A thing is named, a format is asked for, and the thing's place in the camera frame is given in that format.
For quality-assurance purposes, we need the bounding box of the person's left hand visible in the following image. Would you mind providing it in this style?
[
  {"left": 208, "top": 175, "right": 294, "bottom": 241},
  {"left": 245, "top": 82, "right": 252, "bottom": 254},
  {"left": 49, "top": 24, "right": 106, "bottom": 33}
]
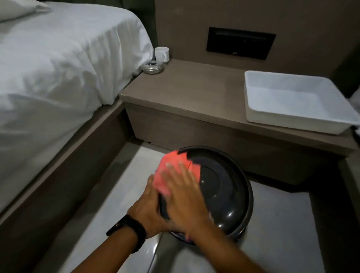
[{"left": 127, "top": 174, "right": 180, "bottom": 239}]

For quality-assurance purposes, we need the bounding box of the person's right hand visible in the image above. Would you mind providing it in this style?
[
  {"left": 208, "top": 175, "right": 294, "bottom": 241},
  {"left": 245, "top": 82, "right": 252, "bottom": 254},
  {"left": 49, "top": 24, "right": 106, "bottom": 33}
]
[{"left": 160, "top": 161, "right": 215, "bottom": 237}]

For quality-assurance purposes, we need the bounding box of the pink cleaning cloth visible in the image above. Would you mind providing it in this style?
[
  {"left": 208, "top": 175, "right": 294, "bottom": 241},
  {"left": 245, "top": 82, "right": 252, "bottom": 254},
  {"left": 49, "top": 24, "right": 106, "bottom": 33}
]
[{"left": 152, "top": 150, "right": 201, "bottom": 197}]

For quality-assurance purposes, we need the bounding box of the black round bin lid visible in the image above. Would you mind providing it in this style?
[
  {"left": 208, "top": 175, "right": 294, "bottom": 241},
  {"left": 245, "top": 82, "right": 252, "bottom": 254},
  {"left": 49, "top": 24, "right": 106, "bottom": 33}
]
[{"left": 155, "top": 146, "right": 254, "bottom": 245}]

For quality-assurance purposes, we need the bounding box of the person's left forearm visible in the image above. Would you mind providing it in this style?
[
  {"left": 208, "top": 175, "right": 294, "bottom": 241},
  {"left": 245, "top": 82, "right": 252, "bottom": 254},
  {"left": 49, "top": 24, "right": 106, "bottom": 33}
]
[{"left": 72, "top": 225, "right": 154, "bottom": 273}]

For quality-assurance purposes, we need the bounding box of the person's right forearm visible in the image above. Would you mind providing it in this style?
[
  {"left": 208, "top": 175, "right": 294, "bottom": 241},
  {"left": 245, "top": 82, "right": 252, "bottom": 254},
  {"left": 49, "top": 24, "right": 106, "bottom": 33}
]
[{"left": 189, "top": 218, "right": 266, "bottom": 273}]

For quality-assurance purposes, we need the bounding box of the black wristwatch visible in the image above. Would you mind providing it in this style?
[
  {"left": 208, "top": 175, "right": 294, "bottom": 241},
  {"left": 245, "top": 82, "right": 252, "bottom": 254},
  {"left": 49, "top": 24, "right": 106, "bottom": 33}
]
[{"left": 106, "top": 214, "right": 147, "bottom": 254}]

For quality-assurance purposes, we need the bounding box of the brown bedside bench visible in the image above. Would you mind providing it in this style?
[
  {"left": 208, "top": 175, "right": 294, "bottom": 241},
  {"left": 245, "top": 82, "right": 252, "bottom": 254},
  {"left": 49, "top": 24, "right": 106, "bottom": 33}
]
[{"left": 119, "top": 58, "right": 358, "bottom": 186}]

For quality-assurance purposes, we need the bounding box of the round metal ashtray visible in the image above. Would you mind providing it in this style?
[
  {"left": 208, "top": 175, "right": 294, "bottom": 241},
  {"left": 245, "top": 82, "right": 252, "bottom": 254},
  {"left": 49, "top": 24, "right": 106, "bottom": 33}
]
[{"left": 141, "top": 61, "right": 165, "bottom": 75}]

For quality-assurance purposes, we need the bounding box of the white mug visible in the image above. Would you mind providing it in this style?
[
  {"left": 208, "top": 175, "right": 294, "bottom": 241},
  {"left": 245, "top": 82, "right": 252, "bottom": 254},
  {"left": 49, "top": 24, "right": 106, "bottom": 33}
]
[{"left": 154, "top": 46, "right": 170, "bottom": 63}]

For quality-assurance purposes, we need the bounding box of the white bed sheet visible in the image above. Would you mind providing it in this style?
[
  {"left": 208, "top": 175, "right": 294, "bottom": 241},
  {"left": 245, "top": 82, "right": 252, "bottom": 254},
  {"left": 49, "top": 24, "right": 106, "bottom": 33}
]
[{"left": 0, "top": 1, "right": 154, "bottom": 214}]

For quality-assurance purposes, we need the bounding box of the white rectangular tray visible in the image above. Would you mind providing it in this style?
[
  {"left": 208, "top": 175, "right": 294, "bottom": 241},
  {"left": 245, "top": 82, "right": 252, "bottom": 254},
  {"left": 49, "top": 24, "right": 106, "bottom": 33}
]
[{"left": 244, "top": 70, "right": 360, "bottom": 135}]

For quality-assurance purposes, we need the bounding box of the white pillow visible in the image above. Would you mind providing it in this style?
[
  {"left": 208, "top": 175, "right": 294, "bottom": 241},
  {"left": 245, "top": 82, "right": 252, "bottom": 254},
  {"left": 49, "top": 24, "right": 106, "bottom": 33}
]
[{"left": 0, "top": 0, "right": 52, "bottom": 22}]

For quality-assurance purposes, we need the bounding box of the brown bed frame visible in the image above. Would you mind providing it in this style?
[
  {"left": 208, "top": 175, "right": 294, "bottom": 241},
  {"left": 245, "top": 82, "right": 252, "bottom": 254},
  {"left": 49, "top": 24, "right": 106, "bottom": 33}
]
[{"left": 0, "top": 97, "right": 133, "bottom": 273}]

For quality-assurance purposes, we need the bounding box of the black wall panel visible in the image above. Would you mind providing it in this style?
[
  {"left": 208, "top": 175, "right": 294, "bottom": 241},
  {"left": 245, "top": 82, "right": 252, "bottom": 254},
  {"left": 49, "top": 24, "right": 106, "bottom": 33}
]
[{"left": 206, "top": 27, "right": 277, "bottom": 61}]

